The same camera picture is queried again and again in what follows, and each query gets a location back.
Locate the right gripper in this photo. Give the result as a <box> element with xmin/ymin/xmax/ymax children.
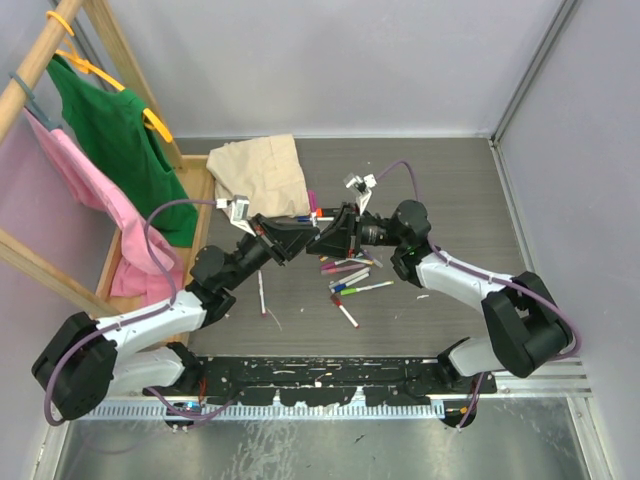
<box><xmin>306</xmin><ymin>202</ymin><xmax>406</xmax><ymax>260</ymax></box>

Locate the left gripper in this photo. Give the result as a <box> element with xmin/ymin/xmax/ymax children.
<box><xmin>222</xmin><ymin>214</ymin><xmax>318</xmax><ymax>292</ymax></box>

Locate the magenta pen cap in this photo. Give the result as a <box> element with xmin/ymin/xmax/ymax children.
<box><xmin>308</xmin><ymin>190</ymin><xmax>318</xmax><ymax>214</ymax></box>

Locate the magenta end rainbow pen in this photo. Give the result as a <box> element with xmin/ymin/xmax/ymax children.
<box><xmin>257</xmin><ymin>270</ymin><xmax>267</xmax><ymax>317</ymax></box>

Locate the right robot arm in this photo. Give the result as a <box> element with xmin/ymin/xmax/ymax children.
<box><xmin>306</xmin><ymin>200</ymin><xmax>581</xmax><ymax>394</ymax></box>

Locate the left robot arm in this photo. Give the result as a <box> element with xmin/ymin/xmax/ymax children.
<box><xmin>31</xmin><ymin>214</ymin><xmax>320</xmax><ymax>426</ymax></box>

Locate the yellow end rainbow pen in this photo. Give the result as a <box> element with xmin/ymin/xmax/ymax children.
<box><xmin>321</xmin><ymin>257</ymin><xmax>374</xmax><ymax>269</ymax></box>

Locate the dark purple clear pen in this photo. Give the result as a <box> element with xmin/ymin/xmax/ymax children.
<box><xmin>362</xmin><ymin>250</ymin><xmax>384</xmax><ymax>268</ymax></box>

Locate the lilac pen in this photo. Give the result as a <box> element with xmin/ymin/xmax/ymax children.
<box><xmin>321</xmin><ymin>265</ymin><xmax>358</xmax><ymax>275</ymax></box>

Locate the green cap rainbow pen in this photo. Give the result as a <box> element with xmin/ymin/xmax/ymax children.
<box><xmin>340</xmin><ymin>280</ymin><xmax>395</xmax><ymax>296</ymax></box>

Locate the red cap white pen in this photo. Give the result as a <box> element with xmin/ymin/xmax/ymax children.
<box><xmin>331</xmin><ymin>294</ymin><xmax>360</xmax><ymax>329</ymax></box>

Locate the orange black highlighter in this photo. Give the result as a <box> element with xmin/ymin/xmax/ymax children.
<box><xmin>308</xmin><ymin>208</ymin><xmax>340</xmax><ymax>221</ymax></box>

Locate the grey end white marker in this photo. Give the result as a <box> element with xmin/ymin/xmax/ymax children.
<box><xmin>329</xmin><ymin>267</ymin><xmax>371</xmax><ymax>288</ymax></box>

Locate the blue end white marker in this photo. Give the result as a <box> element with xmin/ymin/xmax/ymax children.
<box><xmin>330</xmin><ymin>272</ymin><xmax>370</xmax><ymax>293</ymax></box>

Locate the beige folded cloth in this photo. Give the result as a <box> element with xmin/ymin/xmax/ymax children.
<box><xmin>206</xmin><ymin>134</ymin><xmax>310</xmax><ymax>218</ymax></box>

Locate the pink shirt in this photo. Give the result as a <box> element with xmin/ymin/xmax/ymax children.
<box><xmin>23</xmin><ymin>109</ymin><xmax>184</xmax><ymax>306</ymax></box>

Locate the yellow hanger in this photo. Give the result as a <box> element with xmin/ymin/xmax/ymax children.
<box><xmin>45</xmin><ymin>10</ymin><xmax>174</xmax><ymax>143</ymax></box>

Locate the green shirt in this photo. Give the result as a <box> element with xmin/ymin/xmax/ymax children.
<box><xmin>47</xmin><ymin>54</ymin><xmax>188</xmax><ymax>218</ymax></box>

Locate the grey hanger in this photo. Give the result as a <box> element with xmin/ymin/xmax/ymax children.
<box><xmin>9</xmin><ymin>72</ymin><xmax>62</xmax><ymax>131</ymax></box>

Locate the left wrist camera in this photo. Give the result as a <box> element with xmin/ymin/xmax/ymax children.
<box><xmin>227</xmin><ymin>195</ymin><xmax>255</xmax><ymax>236</ymax></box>

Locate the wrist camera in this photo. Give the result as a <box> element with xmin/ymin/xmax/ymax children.
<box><xmin>227</xmin><ymin>195</ymin><xmax>255</xmax><ymax>236</ymax></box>
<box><xmin>344</xmin><ymin>173</ymin><xmax>377</xmax><ymax>214</ymax></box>

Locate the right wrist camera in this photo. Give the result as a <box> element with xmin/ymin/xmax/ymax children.
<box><xmin>344</xmin><ymin>173</ymin><xmax>377</xmax><ymax>214</ymax></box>

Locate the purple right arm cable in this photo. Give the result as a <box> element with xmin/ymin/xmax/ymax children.
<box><xmin>374</xmin><ymin>160</ymin><xmax>584</xmax><ymax>431</ymax></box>

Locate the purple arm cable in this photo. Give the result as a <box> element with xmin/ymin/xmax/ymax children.
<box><xmin>374</xmin><ymin>160</ymin><xmax>584</xmax><ymax>431</ymax></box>
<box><xmin>43</xmin><ymin>198</ymin><xmax>241</xmax><ymax>429</ymax></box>

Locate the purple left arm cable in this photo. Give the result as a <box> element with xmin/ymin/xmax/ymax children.
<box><xmin>43</xmin><ymin>198</ymin><xmax>241</xmax><ymax>429</ymax></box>

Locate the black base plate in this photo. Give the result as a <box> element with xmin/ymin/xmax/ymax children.
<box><xmin>156</xmin><ymin>356</ymin><xmax>476</xmax><ymax>407</ymax></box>

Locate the grey cable duct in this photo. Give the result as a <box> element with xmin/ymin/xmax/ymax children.
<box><xmin>82</xmin><ymin>399</ymin><xmax>445</xmax><ymax>421</ymax></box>

